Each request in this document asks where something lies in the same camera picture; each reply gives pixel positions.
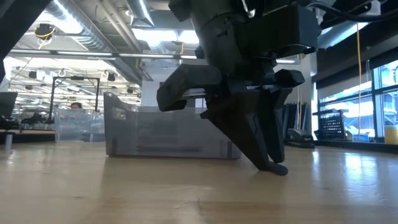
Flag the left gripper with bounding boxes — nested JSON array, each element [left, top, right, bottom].
[[157, 0, 305, 112]]

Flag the blue pen with print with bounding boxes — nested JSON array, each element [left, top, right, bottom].
[[267, 161, 289, 177]]

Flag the ceiling light strip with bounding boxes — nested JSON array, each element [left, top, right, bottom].
[[7, 48, 302, 65]]

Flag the black stapler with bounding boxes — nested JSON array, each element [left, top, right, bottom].
[[285, 128, 315, 149]]

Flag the dark monitor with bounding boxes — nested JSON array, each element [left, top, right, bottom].
[[0, 91, 19, 119]]

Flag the yellow cable reel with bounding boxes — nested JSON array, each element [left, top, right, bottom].
[[34, 22, 57, 40]]

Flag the black leaning panels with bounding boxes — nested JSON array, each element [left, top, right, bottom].
[[282, 102, 308, 139]]

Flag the grey translucent plastic bin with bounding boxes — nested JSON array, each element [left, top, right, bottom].
[[103, 91, 242, 161]]

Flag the clear plastic bin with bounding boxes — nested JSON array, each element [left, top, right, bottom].
[[54, 108, 106, 143]]

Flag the silver ventilation duct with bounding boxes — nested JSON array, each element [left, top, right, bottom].
[[317, 18, 382, 50]]

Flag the black gantry frame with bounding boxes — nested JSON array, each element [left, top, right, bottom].
[[50, 76, 101, 124]]

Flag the black perforated metal stand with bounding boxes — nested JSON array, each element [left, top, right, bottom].
[[312, 108, 351, 141]]

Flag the yellow cup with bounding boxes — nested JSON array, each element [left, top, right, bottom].
[[384, 124, 398, 145]]

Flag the yellow hanging cable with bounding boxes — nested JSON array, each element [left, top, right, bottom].
[[355, 21, 364, 141]]

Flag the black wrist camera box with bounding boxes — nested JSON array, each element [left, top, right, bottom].
[[239, 5, 322, 60]]

